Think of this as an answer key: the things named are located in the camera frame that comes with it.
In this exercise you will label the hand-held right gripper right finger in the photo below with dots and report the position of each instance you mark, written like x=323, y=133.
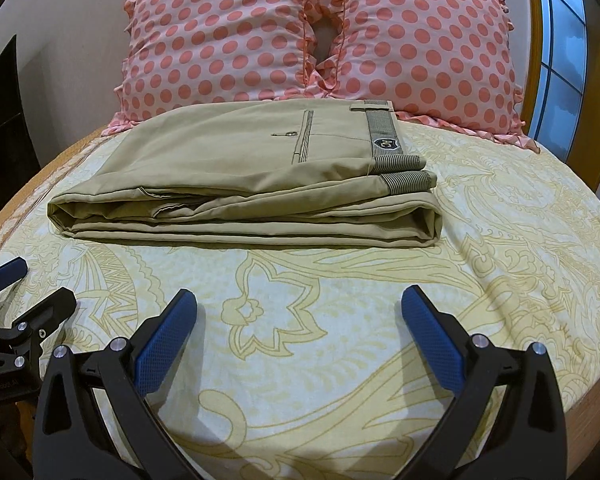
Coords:
x=437, y=340

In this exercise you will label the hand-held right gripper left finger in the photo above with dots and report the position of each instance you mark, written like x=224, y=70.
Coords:
x=161, y=340

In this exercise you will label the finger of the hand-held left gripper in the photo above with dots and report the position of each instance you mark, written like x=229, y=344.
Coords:
x=4, y=273
x=45, y=312

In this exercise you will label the yellow floral bed sheet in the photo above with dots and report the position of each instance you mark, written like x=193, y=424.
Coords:
x=330, y=320

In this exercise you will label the beige pants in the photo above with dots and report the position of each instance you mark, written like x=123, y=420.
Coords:
x=240, y=180

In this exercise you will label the blue window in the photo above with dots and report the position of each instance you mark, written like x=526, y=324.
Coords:
x=562, y=60

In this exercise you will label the pink polka dot pillow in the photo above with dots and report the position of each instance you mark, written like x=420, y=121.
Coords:
x=420, y=45
x=215, y=40

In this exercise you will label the wooden headboard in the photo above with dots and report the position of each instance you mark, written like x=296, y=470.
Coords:
x=570, y=85

